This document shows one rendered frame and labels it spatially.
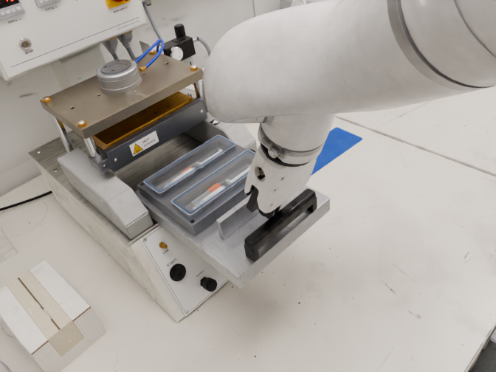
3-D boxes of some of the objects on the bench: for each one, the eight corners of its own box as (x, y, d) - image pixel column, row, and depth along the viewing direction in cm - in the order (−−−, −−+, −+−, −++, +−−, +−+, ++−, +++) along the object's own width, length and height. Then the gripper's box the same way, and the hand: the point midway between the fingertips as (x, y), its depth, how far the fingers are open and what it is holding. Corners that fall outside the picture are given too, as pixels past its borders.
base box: (60, 206, 114) (31, 154, 103) (170, 141, 132) (156, 91, 121) (177, 324, 82) (154, 269, 71) (302, 218, 100) (300, 160, 89)
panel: (185, 317, 83) (139, 239, 76) (287, 229, 97) (255, 159, 91) (190, 319, 81) (143, 240, 75) (292, 231, 95) (260, 159, 89)
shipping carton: (9, 322, 87) (-14, 296, 81) (66, 283, 93) (49, 256, 87) (46, 383, 76) (23, 359, 70) (108, 333, 82) (91, 308, 76)
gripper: (306, 95, 58) (281, 174, 73) (226, 146, 51) (216, 222, 66) (349, 127, 55) (313, 202, 70) (271, 186, 48) (250, 255, 63)
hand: (269, 205), depth 66 cm, fingers closed, pressing on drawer
